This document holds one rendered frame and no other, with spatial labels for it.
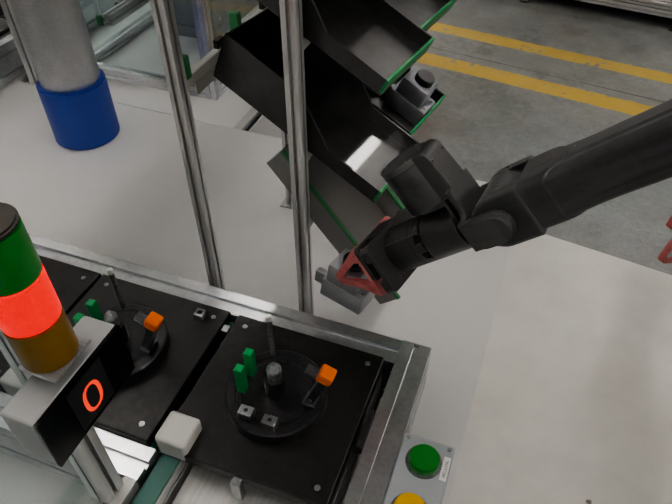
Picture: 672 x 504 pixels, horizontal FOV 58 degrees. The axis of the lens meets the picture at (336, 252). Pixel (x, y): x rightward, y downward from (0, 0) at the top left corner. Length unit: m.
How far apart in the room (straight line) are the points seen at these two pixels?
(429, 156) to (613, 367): 0.62
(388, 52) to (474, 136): 2.42
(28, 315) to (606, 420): 0.84
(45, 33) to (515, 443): 1.22
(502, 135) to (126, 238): 2.29
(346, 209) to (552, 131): 2.46
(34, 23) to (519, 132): 2.40
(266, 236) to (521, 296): 0.52
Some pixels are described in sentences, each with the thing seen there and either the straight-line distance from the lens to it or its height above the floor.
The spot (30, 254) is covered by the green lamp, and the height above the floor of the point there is 1.38.
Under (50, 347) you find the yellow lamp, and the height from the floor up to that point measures 1.29.
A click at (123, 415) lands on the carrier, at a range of 0.91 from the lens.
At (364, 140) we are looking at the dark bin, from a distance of 0.89.
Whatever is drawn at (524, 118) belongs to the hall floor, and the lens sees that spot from 3.42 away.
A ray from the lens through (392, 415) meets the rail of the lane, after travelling 0.89.
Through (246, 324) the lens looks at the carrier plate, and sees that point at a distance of 0.97.
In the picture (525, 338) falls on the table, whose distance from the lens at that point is 1.13.
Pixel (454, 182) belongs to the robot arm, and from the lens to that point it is 0.65.
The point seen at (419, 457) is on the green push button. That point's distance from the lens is 0.84.
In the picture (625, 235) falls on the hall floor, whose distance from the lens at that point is 2.81.
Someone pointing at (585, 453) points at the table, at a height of 0.86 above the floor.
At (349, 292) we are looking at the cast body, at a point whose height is 1.11.
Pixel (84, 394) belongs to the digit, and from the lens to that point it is 0.63.
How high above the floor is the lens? 1.71
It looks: 44 degrees down
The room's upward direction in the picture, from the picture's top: straight up
